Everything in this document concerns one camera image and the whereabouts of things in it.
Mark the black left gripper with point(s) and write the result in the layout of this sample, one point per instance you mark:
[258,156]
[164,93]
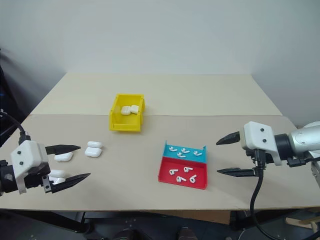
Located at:
[35,178]

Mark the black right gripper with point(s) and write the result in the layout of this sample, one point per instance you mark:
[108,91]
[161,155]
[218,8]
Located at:
[261,157]

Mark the yellow plastic bin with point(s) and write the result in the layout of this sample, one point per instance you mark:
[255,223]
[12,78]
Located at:
[125,123]

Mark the white wireless earbud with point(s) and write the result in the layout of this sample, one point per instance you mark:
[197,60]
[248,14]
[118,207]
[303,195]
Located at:
[186,169]
[197,153]
[180,179]
[192,179]
[184,150]
[172,149]
[180,155]
[172,172]

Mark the blue plastic tray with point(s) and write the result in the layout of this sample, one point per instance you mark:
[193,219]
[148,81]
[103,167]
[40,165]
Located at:
[190,160]

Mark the red plastic tray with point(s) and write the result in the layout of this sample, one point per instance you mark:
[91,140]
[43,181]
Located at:
[167,178]

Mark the brown panel under table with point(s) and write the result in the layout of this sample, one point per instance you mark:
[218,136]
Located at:
[192,217]

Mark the light wooden piece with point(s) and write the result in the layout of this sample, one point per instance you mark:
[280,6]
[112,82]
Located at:
[303,221]

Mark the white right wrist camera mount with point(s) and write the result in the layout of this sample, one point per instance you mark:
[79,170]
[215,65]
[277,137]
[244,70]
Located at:
[257,136]

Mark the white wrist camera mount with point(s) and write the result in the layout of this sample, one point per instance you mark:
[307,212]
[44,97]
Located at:
[257,136]
[26,155]

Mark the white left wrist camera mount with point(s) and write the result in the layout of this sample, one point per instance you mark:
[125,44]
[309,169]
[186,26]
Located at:
[26,155]

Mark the black table frame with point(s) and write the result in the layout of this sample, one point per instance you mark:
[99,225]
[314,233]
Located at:
[50,220]

